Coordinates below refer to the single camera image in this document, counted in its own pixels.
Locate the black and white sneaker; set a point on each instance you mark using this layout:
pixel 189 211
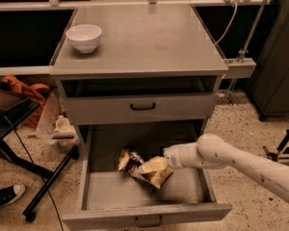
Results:
pixel 11 194

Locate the clear plastic bag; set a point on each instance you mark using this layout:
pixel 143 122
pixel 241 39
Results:
pixel 54 127

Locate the closed grey upper drawer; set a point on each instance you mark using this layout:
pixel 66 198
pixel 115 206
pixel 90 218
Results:
pixel 137 109

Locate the black wheeled tripod base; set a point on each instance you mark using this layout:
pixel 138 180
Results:
pixel 282 151

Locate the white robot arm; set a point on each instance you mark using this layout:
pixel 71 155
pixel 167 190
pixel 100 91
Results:
pixel 212 152

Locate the open grey bottom drawer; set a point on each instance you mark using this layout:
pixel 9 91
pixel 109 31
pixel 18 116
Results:
pixel 110 198

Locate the black folding stand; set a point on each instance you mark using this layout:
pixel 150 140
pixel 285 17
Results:
pixel 14 108

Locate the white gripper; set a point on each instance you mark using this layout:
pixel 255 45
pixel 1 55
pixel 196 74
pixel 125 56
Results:
pixel 171 158

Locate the orange cloth bag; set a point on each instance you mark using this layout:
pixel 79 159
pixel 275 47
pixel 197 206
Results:
pixel 37 92

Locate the dark grey side cabinet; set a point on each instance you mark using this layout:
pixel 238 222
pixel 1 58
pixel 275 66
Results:
pixel 269 85

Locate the brown and yellow chip bag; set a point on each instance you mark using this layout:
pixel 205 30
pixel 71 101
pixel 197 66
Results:
pixel 154 171

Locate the metal support pole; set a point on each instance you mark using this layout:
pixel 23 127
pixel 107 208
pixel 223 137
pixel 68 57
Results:
pixel 242 52

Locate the white ceramic bowl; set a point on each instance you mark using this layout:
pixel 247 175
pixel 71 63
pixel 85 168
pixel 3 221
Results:
pixel 84 37

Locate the grey drawer cabinet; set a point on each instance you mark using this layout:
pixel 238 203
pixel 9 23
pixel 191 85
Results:
pixel 144 50

